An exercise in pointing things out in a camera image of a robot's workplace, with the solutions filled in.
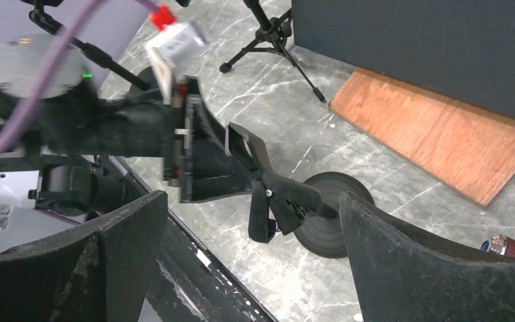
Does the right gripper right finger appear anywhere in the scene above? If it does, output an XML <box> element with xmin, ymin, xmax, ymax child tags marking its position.
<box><xmin>339</xmin><ymin>193</ymin><xmax>515</xmax><ymax>321</ymax></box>

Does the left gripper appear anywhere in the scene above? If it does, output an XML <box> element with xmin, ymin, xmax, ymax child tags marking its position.
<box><xmin>163</xmin><ymin>76</ymin><xmax>251</xmax><ymax>203</ymax></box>

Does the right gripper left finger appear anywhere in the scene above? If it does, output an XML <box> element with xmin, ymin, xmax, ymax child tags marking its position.
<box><xmin>0</xmin><ymin>191</ymin><xmax>168</xmax><ymax>321</ymax></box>

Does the black round base mic stand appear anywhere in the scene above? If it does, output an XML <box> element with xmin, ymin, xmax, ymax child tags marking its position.
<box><xmin>225</xmin><ymin>123</ymin><xmax>374</xmax><ymax>258</ymax></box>

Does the black tripod shock mount stand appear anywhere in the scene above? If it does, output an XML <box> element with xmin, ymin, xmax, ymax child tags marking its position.
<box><xmin>219</xmin><ymin>0</ymin><xmax>326</xmax><ymax>103</ymax></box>

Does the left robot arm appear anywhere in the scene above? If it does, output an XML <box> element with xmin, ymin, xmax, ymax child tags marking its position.
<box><xmin>0</xmin><ymin>43</ymin><xmax>251</xmax><ymax>216</ymax></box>

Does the maroon spray nozzle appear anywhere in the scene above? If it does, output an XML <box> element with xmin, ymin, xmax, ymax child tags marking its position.
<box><xmin>480</xmin><ymin>234</ymin><xmax>515</xmax><ymax>258</ymax></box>

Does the brown wooden board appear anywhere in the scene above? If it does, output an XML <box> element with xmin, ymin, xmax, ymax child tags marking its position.
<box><xmin>329</xmin><ymin>68</ymin><xmax>515</xmax><ymax>206</ymax></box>

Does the dark grey upright panel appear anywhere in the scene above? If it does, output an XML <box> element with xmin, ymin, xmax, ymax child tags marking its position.
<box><xmin>292</xmin><ymin>0</ymin><xmax>515</xmax><ymax>119</ymax></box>

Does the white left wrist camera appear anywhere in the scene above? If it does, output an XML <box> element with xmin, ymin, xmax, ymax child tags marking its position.
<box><xmin>144</xmin><ymin>22</ymin><xmax>208</xmax><ymax>105</ymax></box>

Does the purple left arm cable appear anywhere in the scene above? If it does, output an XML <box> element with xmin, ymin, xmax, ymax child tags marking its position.
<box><xmin>0</xmin><ymin>0</ymin><xmax>161</xmax><ymax>165</ymax></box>

